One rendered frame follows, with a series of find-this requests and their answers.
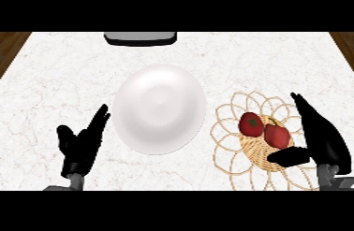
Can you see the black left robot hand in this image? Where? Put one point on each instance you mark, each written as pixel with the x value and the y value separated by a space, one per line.
pixel 82 147

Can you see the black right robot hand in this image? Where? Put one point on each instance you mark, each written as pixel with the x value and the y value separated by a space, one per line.
pixel 322 138

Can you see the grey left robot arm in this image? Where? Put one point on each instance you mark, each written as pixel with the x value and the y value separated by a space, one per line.
pixel 69 182

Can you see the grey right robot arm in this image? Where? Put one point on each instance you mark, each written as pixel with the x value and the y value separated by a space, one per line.
pixel 333 178

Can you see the woven wicker placemat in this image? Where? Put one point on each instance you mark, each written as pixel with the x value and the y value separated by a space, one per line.
pixel 250 147

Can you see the white round plate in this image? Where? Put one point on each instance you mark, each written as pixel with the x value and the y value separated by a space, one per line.
pixel 159 109

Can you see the grey and black appliance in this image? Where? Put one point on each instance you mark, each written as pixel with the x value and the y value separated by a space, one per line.
pixel 140 38

